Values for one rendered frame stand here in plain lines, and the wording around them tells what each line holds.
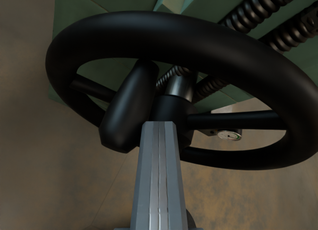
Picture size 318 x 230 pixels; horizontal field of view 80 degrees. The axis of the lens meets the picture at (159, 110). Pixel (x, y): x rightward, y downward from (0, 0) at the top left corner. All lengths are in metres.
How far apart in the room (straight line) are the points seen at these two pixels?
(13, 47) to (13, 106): 0.28
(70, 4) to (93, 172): 0.78
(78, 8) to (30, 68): 0.70
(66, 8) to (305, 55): 0.39
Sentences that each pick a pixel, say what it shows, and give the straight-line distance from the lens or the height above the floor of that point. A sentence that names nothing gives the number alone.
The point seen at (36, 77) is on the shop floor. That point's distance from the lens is 1.07.
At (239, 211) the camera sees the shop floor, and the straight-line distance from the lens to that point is 1.64.
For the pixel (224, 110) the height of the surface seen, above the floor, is 0.62.
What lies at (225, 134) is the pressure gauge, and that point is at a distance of 0.53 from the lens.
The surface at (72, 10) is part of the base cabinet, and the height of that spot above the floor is 0.66.
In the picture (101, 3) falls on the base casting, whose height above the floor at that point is 0.72.
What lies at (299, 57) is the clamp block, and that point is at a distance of 0.24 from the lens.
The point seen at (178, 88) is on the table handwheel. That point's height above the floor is 0.82.
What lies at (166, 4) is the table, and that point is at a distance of 0.21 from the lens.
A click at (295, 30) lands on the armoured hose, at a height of 0.94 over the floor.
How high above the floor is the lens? 1.00
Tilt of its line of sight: 57 degrees down
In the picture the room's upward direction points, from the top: 67 degrees clockwise
